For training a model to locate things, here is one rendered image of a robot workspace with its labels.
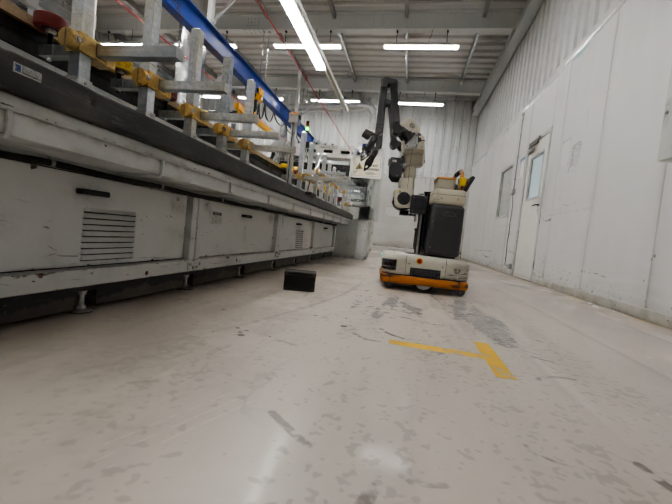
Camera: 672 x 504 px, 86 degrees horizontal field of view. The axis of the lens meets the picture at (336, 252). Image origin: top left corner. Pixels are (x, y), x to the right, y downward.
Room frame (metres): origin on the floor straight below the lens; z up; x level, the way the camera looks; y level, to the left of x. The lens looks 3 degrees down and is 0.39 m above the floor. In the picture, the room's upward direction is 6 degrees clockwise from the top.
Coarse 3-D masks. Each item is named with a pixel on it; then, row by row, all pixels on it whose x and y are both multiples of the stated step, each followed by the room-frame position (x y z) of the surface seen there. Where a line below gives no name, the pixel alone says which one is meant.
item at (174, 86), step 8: (112, 80) 1.28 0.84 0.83; (120, 80) 1.27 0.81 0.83; (128, 80) 1.27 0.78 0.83; (160, 80) 1.25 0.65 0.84; (168, 80) 1.24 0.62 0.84; (176, 80) 1.23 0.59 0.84; (120, 88) 1.28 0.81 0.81; (128, 88) 1.28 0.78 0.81; (136, 88) 1.27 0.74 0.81; (160, 88) 1.25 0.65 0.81; (168, 88) 1.24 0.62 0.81; (176, 88) 1.23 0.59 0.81; (184, 88) 1.23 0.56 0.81; (192, 88) 1.22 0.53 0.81; (200, 88) 1.22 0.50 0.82; (208, 88) 1.21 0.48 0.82; (216, 88) 1.21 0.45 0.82; (224, 88) 1.20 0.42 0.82
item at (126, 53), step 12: (48, 48) 1.03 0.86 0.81; (60, 48) 1.02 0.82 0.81; (108, 48) 0.99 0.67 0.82; (120, 48) 0.99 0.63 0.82; (132, 48) 0.98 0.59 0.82; (144, 48) 0.97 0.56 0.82; (156, 48) 0.97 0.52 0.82; (168, 48) 0.96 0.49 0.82; (48, 60) 1.04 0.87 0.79; (60, 60) 1.06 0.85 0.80; (108, 60) 1.02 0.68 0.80; (120, 60) 1.01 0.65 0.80; (132, 60) 1.01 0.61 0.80; (144, 60) 1.00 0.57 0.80; (156, 60) 0.99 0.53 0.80; (168, 60) 0.98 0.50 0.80; (180, 60) 0.97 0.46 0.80
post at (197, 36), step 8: (192, 32) 1.46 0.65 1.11; (200, 32) 1.46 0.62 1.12; (192, 40) 1.46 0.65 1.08; (200, 40) 1.46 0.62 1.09; (192, 48) 1.46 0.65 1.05; (200, 48) 1.47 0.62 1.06; (192, 56) 1.46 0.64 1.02; (200, 56) 1.47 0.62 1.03; (192, 64) 1.45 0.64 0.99; (200, 64) 1.48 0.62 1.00; (192, 72) 1.45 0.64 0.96; (200, 72) 1.48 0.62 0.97; (192, 80) 1.45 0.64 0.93; (192, 96) 1.45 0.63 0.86; (192, 104) 1.45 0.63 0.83; (184, 120) 1.46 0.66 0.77; (192, 120) 1.46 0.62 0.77; (184, 128) 1.46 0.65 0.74; (192, 128) 1.46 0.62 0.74
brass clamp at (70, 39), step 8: (64, 32) 0.94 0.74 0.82; (72, 32) 0.93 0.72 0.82; (80, 32) 0.95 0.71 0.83; (64, 40) 0.94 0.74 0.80; (72, 40) 0.93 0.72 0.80; (80, 40) 0.95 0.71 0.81; (88, 40) 0.97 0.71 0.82; (64, 48) 0.96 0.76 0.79; (72, 48) 0.95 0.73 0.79; (80, 48) 0.95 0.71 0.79; (88, 48) 0.98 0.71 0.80; (96, 48) 1.00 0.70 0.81; (88, 56) 0.98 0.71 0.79; (96, 56) 1.00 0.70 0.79; (96, 64) 1.03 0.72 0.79; (104, 64) 1.03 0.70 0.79; (112, 64) 1.05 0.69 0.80
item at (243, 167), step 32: (0, 64) 0.76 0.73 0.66; (32, 64) 0.83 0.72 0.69; (32, 96) 0.83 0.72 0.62; (64, 96) 0.90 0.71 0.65; (96, 96) 0.99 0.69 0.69; (128, 128) 1.11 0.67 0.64; (160, 128) 1.25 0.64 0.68; (192, 160) 1.50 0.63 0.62; (224, 160) 1.68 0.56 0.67; (288, 192) 2.59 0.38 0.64
